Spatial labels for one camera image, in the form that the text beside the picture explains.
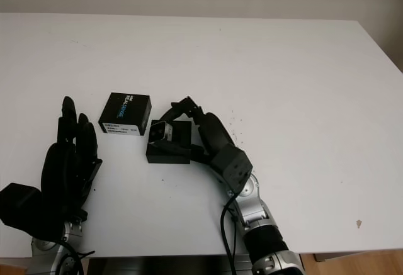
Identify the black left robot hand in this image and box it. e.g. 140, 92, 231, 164
40, 96, 103, 224

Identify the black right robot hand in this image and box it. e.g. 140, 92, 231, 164
149, 96, 236, 165

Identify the small silver RealSense camera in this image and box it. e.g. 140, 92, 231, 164
147, 120, 173, 145

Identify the black RealSense box lid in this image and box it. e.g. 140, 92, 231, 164
98, 91, 154, 137

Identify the dark grey robot torso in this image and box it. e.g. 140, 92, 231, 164
87, 255, 253, 275

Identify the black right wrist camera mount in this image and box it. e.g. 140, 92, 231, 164
209, 145, 254, 191

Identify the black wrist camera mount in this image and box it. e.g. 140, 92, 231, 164
0, 182, 69, 241
209, 145, 254, 191

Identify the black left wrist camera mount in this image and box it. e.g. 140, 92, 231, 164
0, 182, 69, 241

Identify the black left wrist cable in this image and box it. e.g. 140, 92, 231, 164
56, 240, 96, 275

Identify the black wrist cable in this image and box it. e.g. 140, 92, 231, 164
56, 240, 96, 275
220, 193, 241, 275

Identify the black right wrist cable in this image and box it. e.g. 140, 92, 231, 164
220, 193, 241, 275

